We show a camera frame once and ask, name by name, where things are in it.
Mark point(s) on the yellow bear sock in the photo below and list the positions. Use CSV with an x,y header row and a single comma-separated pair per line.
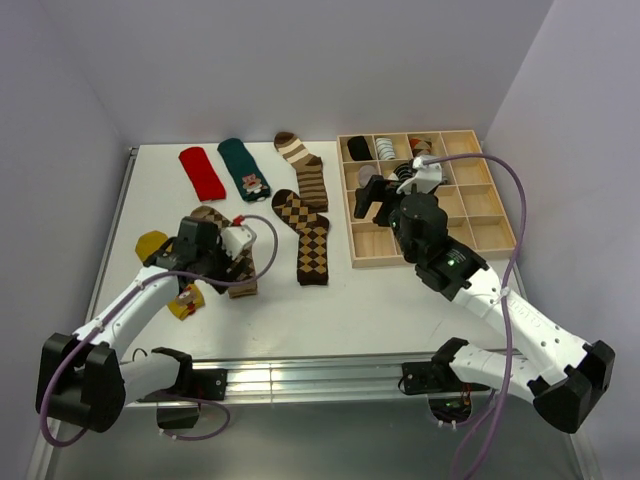
x,y
190,298

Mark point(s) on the rolled white striped sock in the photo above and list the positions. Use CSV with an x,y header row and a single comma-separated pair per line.
x,y
385,148

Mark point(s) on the light brown argyle sock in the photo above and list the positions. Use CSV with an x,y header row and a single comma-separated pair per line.
x,y
243,269

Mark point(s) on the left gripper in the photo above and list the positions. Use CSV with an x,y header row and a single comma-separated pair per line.
x,y
215,242

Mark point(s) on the green bear sock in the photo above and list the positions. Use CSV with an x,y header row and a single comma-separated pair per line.
x,y
249,180

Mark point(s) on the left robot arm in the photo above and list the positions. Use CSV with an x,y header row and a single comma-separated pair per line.
x,y
83,379

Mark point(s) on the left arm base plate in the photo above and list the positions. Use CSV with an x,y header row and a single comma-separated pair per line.
x,y
208,384

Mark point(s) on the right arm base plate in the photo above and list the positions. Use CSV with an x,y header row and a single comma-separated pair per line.
x,y
424,377

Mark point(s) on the rolled orange argyle sock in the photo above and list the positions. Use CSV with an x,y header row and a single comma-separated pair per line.
x,y
420,146

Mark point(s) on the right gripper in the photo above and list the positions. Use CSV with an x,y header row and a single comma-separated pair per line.
x,y
378,189

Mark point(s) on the rolled black white sock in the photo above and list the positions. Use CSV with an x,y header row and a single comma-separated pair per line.
x,y
403,173

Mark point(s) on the rolled beige sock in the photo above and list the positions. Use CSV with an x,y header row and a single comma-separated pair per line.
x,y
365,174

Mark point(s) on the wooden compartment tray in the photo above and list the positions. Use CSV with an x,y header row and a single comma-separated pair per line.
x,y
464,214

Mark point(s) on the dark brown argyle sock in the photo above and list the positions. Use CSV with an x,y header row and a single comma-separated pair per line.
x,y
312,230

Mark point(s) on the red sock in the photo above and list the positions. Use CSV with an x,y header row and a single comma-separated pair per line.
x,y
204,179

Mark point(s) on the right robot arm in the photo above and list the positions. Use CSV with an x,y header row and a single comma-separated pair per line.
x,y
562,375

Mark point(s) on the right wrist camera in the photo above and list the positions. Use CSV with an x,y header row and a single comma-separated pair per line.
x,y
428,176

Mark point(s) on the brown striped sock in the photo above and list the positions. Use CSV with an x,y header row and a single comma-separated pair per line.
x,y
308,169

